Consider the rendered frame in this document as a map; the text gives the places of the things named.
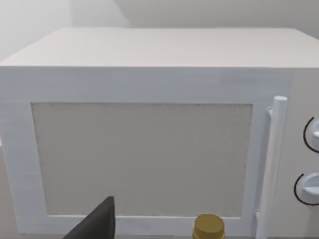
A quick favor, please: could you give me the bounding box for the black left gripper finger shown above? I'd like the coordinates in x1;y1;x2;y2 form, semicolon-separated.
61;196;116;239

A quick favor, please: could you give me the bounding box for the white microwave door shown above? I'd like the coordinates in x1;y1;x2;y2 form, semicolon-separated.
0;66;292;236

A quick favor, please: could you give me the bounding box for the yellow capped bottle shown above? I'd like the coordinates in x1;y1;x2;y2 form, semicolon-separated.
191;213;226;239

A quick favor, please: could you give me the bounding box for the pale microwave oven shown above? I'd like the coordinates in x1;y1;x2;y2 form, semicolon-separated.
0;27;319;239

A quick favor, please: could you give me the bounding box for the white microwave knob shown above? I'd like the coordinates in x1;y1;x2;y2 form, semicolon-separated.
303;117;319;153
294;173;319;206

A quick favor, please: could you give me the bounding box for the white microwave door handle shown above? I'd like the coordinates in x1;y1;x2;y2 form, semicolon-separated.
254;95;288;239

